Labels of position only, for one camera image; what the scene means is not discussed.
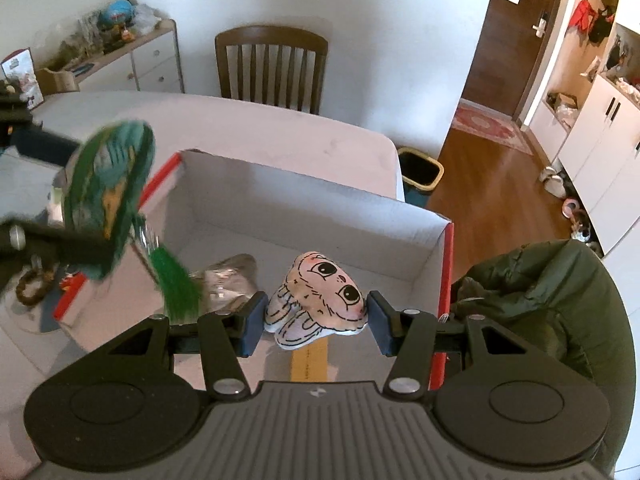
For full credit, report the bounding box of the green patterned fan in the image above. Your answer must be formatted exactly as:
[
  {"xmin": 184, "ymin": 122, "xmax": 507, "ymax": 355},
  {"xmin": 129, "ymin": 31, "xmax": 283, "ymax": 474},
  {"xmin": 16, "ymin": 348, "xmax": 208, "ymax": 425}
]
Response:
[{"xmin": 62, "ymin": 120, "xmax": 201, "ymax": 323}]

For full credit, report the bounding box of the pink cartoon face plush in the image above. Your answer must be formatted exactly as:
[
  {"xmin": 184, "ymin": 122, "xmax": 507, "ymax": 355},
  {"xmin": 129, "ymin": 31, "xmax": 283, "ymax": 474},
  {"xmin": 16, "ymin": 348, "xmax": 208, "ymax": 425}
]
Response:
[{"xmin": 264, "ymin": 252, "xmax": 368, "ymax": 350}]

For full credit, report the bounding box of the silver foil packet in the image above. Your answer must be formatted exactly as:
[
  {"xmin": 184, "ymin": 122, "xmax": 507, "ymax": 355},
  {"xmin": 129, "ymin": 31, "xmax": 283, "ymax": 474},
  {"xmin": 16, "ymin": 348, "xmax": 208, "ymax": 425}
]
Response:
[{"xmin": 190, "ymin": 254, "xmax": 257, "ymax": 315}]

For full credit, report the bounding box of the yellow rectangular block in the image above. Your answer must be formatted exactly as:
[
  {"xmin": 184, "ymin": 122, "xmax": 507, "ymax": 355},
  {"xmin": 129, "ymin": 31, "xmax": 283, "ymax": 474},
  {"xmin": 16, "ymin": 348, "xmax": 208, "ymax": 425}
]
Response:
[{"xmin": 290, "ymin": 338, "xmax": 329, "ymax": 382}]

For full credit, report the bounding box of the red cardboard box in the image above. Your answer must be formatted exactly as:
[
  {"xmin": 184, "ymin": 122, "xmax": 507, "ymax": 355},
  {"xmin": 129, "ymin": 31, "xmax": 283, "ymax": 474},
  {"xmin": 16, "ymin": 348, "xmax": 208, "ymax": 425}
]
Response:
[{"xmin": 54, "ymin": 150, "xmax": 454, "ymax": 389}]

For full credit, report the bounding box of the dark green jacket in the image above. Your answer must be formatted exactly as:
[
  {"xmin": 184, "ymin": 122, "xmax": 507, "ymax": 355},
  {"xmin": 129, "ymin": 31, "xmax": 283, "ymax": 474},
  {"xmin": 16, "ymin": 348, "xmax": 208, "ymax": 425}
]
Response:
[{"xmin": 450, "ymin": 240, "xmax": 637, "ymax": 472}]

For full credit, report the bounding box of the wooden desk organizer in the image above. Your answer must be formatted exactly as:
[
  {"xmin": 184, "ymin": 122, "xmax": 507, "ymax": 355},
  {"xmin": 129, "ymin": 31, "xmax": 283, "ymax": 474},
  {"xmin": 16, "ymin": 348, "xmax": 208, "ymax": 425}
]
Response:
[{"xmin": 36, "ymin": 68, "xmax": 79, "ymax": 96}]

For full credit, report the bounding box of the black yellow waste bin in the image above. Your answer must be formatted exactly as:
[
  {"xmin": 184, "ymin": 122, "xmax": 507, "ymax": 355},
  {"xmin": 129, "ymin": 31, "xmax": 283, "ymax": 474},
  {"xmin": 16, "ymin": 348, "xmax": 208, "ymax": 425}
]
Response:
[{"xmin": 397, "ymin": 146, "xmax": 445, "ymax": 208}]

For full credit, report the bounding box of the white red picture card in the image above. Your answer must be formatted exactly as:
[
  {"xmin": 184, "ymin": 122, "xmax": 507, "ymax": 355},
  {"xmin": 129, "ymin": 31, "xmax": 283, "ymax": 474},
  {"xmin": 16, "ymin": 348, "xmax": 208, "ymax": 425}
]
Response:
[{"xmin": 1, "ymin": 48, "xmax": 44, "ymax": 110}]

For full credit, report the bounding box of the white wooden sideboard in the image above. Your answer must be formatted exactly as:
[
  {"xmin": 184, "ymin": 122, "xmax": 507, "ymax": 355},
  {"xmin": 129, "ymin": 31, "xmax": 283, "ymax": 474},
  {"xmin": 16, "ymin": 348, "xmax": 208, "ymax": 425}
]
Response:
[{"xmin": 68, "ymin": 18, "xmax": 184, "ymax": 93}]

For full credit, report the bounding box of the red patterned rug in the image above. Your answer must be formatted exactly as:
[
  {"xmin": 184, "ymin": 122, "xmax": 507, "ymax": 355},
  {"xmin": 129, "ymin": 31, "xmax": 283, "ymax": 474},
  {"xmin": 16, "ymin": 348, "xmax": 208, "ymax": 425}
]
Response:
[{"xmin": 451, "ymin": 102, "xmax": 533, "ymax": 155}]

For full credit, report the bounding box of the blue globe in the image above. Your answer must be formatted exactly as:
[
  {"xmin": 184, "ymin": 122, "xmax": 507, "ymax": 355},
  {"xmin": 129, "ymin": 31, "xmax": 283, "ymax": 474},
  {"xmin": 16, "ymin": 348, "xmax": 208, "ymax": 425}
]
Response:
[{"xmin": 98, "ymin": 0, "xmax": 134, "ymax": 30}]

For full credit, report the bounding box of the dark wooden chair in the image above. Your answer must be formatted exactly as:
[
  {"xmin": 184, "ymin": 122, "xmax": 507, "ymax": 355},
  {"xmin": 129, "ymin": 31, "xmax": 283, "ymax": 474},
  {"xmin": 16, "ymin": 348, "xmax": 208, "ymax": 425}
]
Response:
[{"xmin": 215, "ymin": 25, "xmax": 329, "ymax": 115}]

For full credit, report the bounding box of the white hallway cabinet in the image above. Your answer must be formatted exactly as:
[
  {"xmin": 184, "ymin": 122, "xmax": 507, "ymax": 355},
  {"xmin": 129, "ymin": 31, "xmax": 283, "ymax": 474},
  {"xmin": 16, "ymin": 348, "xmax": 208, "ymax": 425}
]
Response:
[{"xmin": 528, "ymin": 0, "xmax": 639, "ymax": 254}]

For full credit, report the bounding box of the brown wooden door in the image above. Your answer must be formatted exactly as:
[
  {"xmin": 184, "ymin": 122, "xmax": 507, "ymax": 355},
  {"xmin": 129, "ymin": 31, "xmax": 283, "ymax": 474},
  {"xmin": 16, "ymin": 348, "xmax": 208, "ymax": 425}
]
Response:
[{"xmin": 462, "ymin": 0, "xmax": 560, "ymax": 117}]

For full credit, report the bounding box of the brown braided ring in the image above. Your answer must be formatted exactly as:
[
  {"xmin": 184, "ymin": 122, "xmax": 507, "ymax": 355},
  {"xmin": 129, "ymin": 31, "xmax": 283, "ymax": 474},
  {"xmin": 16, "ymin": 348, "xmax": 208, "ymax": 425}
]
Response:
[{"xmin": 14, "ymin": 264, "xmax": 61, "ymax": 308}]

